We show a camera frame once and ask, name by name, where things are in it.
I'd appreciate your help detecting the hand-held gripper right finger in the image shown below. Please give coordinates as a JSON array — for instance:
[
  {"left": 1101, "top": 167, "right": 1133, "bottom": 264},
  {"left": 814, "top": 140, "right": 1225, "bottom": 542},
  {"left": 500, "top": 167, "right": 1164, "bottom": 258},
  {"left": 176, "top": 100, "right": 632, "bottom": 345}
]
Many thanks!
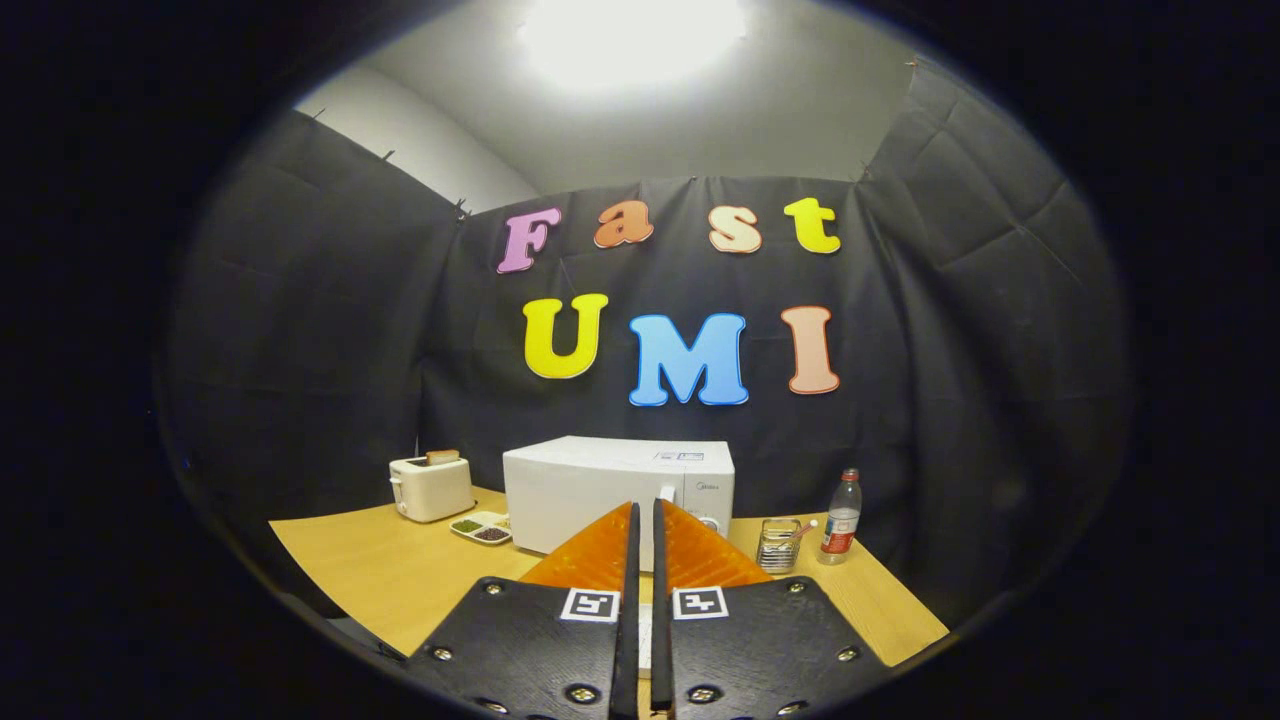
[{"left": 652, "top": 498, "right": 891, "bottom": 720}]

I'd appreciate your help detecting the cream toaster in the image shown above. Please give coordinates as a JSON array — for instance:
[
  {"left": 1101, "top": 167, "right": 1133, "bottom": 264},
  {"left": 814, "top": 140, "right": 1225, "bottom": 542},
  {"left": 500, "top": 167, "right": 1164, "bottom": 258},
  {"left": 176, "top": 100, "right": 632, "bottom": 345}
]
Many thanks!
[{"left": 388, "top": 455, "right": 476, "bottom": 524}]

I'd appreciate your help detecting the wire mesh holder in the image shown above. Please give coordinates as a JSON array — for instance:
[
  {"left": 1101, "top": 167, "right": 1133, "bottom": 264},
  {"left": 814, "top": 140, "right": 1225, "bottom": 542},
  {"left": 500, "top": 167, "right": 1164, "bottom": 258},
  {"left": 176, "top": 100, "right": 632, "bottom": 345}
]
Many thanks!
[{"left": 756, "top": 517, "right": 804, "bottom": 575}]

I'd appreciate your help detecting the divided dish of beans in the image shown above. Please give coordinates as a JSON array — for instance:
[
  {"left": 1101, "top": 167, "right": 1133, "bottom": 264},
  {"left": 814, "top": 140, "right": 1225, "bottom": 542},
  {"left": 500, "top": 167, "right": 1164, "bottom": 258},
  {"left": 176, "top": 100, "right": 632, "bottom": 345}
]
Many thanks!
[{"left": 449, "top": 510, "right": 514, "bottom": 547}]

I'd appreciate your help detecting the clear plastic water bottle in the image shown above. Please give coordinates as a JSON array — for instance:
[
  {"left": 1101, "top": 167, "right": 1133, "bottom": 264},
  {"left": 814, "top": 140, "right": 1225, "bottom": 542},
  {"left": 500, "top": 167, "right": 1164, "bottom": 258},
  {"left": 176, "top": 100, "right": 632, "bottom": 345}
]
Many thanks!
[{"left": 818, "top": 468, "right": 863, "bottom": 567}]

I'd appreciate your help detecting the ceiling light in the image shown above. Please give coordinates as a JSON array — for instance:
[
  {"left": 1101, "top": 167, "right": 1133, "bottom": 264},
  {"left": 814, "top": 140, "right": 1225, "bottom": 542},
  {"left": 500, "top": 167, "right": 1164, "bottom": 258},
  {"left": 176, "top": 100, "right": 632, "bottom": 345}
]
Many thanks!
[{"left": 520, "top": 0, "right": 751, "bottom": 91}]

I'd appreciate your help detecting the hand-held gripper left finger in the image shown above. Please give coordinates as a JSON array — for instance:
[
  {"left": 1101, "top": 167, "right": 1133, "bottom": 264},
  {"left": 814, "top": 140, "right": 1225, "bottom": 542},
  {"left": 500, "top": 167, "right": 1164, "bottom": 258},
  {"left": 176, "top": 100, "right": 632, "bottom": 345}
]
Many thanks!
[{"left": 405, "top": 500, "right": 641, "bottom": 720}]

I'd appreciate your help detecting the black backdrop cloth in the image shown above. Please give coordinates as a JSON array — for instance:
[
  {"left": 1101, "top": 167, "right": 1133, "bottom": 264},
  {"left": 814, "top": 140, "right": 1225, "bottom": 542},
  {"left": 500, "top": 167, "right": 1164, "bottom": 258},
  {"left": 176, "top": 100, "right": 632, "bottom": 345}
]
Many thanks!
[{"left": 160, "top": 60, "right": 1136, "bottom": 641}]

